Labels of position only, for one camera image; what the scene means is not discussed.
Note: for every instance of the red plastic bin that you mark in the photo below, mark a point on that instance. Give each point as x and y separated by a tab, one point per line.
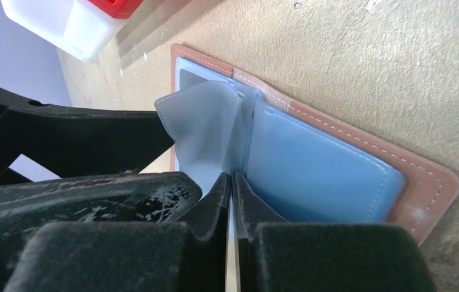
118	9

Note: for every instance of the white plastic bin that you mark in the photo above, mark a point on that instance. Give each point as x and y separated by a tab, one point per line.
77	27

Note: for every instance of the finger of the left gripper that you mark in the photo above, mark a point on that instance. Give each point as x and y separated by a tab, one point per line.
73	142
25	207

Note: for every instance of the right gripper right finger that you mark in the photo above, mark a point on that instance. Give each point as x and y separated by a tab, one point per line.
273	254

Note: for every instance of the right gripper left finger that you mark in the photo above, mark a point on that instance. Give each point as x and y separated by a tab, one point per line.
186	254

